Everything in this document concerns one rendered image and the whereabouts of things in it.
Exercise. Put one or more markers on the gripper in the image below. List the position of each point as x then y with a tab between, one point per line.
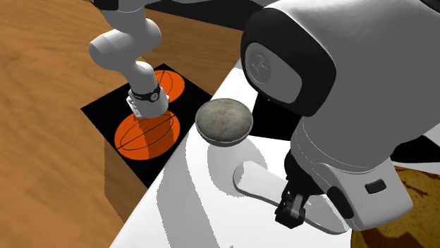
299	177

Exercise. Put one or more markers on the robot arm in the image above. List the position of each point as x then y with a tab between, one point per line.
361	68

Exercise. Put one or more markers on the grey speckled bowl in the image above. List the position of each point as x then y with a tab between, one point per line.
224	121

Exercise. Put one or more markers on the brown yellow patterned round object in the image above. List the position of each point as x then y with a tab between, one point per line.
409	213

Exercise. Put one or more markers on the black orange patterned robot stand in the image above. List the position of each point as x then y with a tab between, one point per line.
103	113

